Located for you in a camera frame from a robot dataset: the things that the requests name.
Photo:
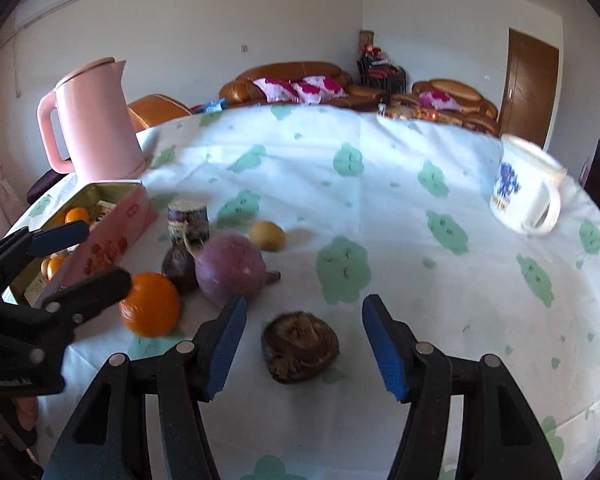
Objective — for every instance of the large round purple fruit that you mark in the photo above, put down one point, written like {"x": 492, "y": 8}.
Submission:
{"x": 230, "y": 267}

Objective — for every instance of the brown leather sofa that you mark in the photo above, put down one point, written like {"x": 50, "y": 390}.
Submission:
{"x": 360, "y": 92}

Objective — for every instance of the white tablecloth with green clouds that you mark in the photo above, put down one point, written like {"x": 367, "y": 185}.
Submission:
{"x": 380, "y": 220}

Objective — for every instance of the smooth orange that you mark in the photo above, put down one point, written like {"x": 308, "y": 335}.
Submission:
{"x": 77, "y": 216}

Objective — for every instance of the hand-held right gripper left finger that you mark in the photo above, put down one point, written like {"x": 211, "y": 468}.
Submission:
{"x": 225, "y": 345}

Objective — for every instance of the pink floral pillow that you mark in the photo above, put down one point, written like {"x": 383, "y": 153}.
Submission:
{"x": 322, "y": 87}
{"x": 447, "y": 99}
{"x": 275, "y": 90}

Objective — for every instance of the pink metal tin box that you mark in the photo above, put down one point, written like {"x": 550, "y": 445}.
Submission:
{"x": 115, "y": 230}

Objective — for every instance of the brown leather armchair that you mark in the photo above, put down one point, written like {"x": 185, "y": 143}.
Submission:
{"x": 480, "y": 110}

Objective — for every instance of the blue clothes pile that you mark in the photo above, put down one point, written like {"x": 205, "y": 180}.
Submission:
{"x": 210, "y": 106}

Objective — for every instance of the small yellow fruit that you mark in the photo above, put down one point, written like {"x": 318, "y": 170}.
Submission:
{"x": 267, "y": 236}

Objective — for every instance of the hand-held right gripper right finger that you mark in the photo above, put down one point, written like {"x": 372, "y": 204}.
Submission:
{"x": 385, "y": 347}

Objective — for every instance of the dark purple passion fruit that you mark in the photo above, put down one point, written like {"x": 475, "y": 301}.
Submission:
{"x": 180, "y": 272}

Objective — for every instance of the white mug with blue print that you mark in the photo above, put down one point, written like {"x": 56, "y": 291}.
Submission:
{"x": 512, "y": 185}

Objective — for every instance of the brown wooden door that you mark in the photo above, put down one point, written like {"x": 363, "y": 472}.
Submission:
{"x": 527, "y": 90}

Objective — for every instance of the pink electric kettle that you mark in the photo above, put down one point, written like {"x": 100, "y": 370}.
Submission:
{"x": 100, "y": 125}

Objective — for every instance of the cluttered coffee table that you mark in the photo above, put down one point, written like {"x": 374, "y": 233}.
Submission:
{"x": 430, "y": 115}

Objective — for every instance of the dark maroon stool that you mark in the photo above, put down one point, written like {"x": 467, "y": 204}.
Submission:
{"x": 47, "y": 187}

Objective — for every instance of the small orange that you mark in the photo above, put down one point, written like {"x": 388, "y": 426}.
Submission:
{"x": 55, "y": 266}

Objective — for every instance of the stack of dark chairs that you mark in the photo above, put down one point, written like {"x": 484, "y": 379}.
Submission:
{"x": 380, "y": 75}

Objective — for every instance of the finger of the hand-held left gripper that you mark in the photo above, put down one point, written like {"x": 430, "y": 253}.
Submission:
{"x": 60, "y": 237}
{"x": 95, "y": 292}

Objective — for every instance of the dark brown wrinkled fruit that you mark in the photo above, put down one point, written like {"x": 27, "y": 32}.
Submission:
{"x": 300, "y": 347}

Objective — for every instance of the orange leather chair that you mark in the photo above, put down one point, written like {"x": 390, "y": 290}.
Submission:
{"x": 155, "y": 110}

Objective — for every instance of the large orange tangerine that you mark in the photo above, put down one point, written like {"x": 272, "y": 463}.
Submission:
{"x": 152, "y": 305}

